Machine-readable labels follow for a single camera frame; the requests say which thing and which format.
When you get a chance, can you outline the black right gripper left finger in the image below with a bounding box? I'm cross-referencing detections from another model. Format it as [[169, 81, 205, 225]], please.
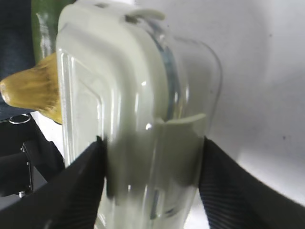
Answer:
[[0, 136, 107, 229]]

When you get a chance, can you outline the yellow toy pear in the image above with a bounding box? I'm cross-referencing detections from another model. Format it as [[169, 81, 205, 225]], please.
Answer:
[[0, 53, 62, 124]]

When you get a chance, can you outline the green cucumber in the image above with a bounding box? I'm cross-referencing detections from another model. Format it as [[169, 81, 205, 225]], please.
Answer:
[[31, 0, 75, 63]]

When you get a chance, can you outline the glass container with green lid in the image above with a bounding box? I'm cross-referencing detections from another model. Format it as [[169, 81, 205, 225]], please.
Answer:
[[56, 0, 223, 229]]

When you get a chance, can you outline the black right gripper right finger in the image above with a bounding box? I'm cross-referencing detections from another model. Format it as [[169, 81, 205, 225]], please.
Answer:
[[199, 138, 305, 229]]

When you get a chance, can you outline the dark blue zipper lunch bag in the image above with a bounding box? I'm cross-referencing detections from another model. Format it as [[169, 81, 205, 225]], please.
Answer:
[[0, 0, 37, 124]]

